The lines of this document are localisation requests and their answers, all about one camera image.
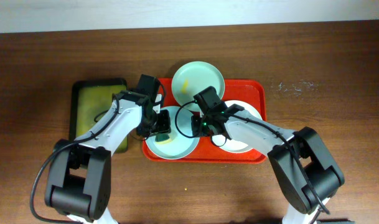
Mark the light blue plate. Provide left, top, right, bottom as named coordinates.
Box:
left=145, top=106, right=200, bottom=160

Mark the yellow green scrub sponge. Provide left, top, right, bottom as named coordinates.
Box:
left=154, top=133, right=172, bottom=144

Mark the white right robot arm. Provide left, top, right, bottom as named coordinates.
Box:
left=192, top=101, right=345, bottom=223

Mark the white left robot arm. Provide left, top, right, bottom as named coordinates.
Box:
left=44, top=91, right=170, bottom=223

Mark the cream white plate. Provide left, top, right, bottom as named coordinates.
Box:
left=212, top=100, right=262, bottom=153

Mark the mint green plate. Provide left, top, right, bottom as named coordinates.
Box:
left=171, top=61, right=225, bottom=106

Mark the red plastic tray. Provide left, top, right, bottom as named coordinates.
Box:
left=142, top=77, right=268, bottom=164

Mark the black tray with yellow liquid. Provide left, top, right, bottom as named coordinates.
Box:
left=68, top=78, right=127, bottom=141

